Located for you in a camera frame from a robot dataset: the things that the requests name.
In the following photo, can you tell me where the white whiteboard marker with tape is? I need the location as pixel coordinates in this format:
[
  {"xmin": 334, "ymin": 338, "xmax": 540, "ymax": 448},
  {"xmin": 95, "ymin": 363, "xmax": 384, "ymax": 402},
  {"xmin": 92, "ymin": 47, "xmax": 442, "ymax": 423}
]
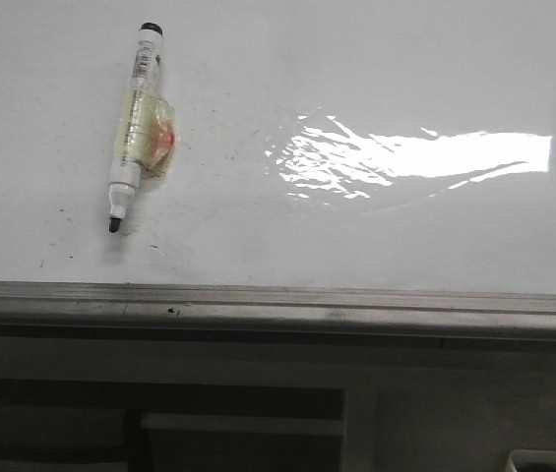
[{"xmin": 108, "ymin": 23, "xmax": 176, "ymax": 233}]

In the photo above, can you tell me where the dark shelf unit below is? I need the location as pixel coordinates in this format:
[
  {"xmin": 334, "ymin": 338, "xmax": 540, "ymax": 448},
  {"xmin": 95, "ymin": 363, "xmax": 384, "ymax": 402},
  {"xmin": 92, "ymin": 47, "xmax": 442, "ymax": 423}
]
[{"xmin": 0, "ymin": 379, "xmax": 345, "ymax": 471}]

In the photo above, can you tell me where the whiteboard with aluminium frame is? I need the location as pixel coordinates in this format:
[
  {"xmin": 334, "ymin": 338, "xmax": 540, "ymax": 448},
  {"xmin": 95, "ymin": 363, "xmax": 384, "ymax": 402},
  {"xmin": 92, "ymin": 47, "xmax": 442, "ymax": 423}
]
[{"xmin": 0, "ymin": 1, "xmax": 556, "ymax": 341}]

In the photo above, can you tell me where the white wire marker basket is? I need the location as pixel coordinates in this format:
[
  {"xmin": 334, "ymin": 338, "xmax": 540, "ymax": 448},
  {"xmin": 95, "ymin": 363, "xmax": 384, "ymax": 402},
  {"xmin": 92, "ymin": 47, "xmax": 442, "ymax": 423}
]
[{"xmin": 504, "ymin": 443, "xmax": 556, "ymax": 472}]

